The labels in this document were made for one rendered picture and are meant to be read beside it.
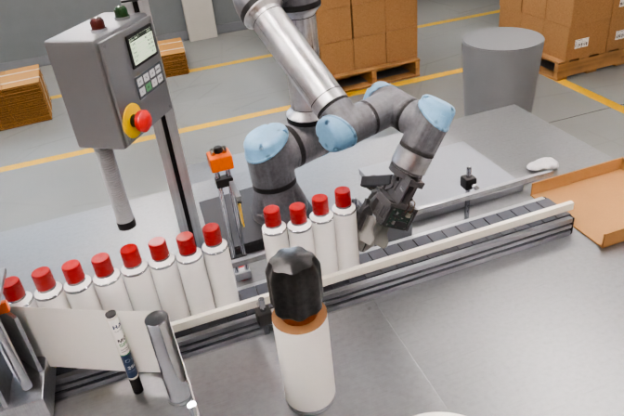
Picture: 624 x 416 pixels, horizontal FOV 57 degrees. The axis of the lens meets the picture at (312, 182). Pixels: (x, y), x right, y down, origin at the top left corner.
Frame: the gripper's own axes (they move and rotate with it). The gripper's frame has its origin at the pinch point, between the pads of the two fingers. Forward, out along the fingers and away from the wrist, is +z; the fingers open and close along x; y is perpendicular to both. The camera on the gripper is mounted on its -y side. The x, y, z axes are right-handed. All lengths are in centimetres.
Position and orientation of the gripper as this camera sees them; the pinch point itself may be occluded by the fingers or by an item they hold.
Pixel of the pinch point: (362, 244)
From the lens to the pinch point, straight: 127.6
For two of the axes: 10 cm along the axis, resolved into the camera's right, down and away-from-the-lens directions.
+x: 8.6, 2.1, 4.6
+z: -3.9, 8.7, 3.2
